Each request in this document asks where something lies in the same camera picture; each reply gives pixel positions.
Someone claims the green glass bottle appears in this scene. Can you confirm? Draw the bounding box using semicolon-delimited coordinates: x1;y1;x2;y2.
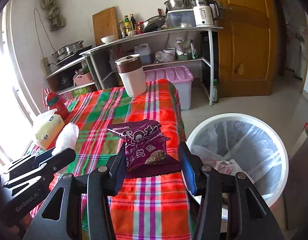
212;79;219;103

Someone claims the steel bowl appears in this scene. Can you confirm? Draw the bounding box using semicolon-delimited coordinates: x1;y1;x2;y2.
164;0;193;11

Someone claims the white trash bin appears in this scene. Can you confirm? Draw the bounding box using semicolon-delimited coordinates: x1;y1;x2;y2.
187;113;288;207

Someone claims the white plastic wrap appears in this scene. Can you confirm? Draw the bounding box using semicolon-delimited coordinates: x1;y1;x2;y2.
52;122;79;155

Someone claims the pink strawberry milk carton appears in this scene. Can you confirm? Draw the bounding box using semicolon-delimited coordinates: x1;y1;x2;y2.
214;159;240;176

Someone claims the plaid tablecloth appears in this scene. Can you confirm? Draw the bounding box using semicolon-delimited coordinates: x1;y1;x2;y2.
29;78;197;240

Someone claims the pink basket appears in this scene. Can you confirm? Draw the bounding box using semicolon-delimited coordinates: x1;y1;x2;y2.
73;72;94;86

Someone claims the white electric kettle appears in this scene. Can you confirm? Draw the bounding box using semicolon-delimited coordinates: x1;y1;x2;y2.
192;0;220;27

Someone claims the steel steamer pot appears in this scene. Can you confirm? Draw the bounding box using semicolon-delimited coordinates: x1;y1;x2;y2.
52;40;83;62

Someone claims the white brown pitcher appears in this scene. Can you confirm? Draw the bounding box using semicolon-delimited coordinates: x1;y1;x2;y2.
115;54;146;97

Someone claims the wooden cutting board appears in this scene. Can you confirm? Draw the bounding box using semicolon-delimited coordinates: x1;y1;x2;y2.
92;7;119;46

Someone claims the tissue pack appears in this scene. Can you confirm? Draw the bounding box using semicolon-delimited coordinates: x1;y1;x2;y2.
33;109;65;150

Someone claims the purple plum snack bag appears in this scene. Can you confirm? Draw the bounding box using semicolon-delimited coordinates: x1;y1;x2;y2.
107;119;181;179

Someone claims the power strip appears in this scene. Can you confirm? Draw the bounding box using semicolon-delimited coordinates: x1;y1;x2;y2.
41;57;52;76

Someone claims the red water bottle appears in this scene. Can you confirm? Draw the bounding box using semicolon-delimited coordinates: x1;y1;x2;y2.
42;88;70;121

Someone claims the white bowl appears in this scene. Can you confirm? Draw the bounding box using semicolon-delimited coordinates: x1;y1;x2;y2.
101;35;117;44

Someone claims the dark soy sauce bottle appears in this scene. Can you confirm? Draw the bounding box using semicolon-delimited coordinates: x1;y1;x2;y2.
130;14;136;30

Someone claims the frying pan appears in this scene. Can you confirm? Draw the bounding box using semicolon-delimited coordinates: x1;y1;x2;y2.
142;8;166;33

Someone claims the white metal shelf rack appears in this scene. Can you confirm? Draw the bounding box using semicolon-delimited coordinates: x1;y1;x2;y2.
46;27;220;98

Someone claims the white oil jug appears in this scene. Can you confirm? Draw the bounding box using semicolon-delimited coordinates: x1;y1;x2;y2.
134;43;152;65

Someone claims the clear storage box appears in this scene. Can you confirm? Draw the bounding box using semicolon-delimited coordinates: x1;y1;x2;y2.
166;9;196;28

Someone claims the wooden door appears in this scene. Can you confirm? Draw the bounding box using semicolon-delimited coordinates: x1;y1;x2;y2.
215;0;278;97

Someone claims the green label sauce bottle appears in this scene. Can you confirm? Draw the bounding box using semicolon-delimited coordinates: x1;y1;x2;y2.
124;15;133;36

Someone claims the hanging grey cloth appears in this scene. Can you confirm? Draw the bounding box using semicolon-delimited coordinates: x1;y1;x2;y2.
40;0;66;31

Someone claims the pink lid storage bin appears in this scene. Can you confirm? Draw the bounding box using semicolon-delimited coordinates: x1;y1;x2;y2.
144;66;194;111

